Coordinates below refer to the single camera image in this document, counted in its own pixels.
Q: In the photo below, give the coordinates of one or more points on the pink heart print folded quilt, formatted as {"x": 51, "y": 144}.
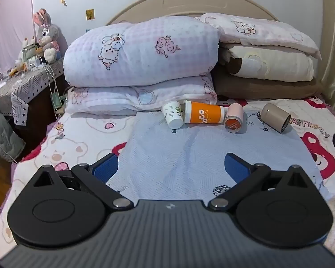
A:
{"x": 122, "y": 96}

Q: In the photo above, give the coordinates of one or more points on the grey rabbit plush toy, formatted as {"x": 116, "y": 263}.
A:
{"x": 48, "y": 36}

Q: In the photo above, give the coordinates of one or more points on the lilac checked folded quilt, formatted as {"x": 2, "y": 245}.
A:
{"x": 145, "y": 50}

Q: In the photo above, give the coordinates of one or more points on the small white plush toy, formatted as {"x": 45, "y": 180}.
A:
{"x": 25, "y": 42}

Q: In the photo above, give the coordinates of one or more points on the beige bed headboard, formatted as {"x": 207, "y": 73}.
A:
{"x": 189, "y": 1}

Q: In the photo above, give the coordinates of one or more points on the dark wooden bedside table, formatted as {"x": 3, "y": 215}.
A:
{"x": 39, "y": 114}

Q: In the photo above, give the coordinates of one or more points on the pink curtain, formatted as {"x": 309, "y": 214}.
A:
{"x": 14, "y": 22}

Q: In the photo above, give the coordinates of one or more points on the brown pillow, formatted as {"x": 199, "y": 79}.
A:
{"x": 256, "y": 88}

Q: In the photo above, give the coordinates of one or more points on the yellow wall sticker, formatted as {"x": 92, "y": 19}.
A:
{"x": 90, "y": 14}

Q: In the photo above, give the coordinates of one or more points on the pink cup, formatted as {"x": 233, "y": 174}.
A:
{"x": 234, "y": 118}

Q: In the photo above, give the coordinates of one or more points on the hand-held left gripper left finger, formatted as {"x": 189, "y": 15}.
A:
{"x": 106, "y": 169}

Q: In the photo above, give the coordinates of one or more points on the orange paper cup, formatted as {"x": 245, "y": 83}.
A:
{"x": 205, "y": 112}

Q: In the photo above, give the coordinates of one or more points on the grey green puffer jacket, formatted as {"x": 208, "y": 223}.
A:
{"x": 1, "y": 136}

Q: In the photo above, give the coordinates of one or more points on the cream pillow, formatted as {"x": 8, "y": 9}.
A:
{"x": 279, "y": 64}

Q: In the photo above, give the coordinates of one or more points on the beige cup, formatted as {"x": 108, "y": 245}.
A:
{"x": 275, "y": 115}

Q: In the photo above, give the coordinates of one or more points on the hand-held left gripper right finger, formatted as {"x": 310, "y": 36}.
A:
{"x": 236, "y": 169}

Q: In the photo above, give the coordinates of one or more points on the white floral paper cup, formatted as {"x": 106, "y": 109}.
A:
{"x": 173, "y": 114}

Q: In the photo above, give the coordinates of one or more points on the bedside table with cloth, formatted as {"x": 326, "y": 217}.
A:
{"x": 19, "y": 88}

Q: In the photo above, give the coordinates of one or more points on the pink bear print pillow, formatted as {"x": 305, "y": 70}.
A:
{"x": 262, "y": 30}

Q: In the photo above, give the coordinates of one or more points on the light blue mat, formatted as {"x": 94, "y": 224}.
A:
{"x": 173, "y": 156}

